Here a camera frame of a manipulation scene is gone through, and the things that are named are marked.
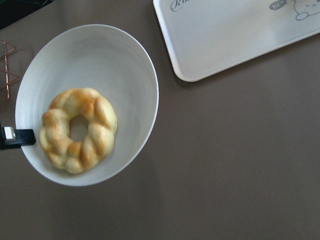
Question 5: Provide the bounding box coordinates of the cream rabbit tray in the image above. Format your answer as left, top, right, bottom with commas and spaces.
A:
153, 0, 320, 82

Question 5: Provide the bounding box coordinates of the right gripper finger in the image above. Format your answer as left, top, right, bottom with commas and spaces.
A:
0, 125, 35, 150

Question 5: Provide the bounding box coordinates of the braided glazed donut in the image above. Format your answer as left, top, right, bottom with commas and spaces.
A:
39, 88, 118, 174

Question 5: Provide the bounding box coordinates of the white round plate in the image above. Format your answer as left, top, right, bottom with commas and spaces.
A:
15, 24, 159, 187

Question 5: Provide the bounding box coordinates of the copper wire bottle rack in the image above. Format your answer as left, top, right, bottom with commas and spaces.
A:
0, 39, 21, 100

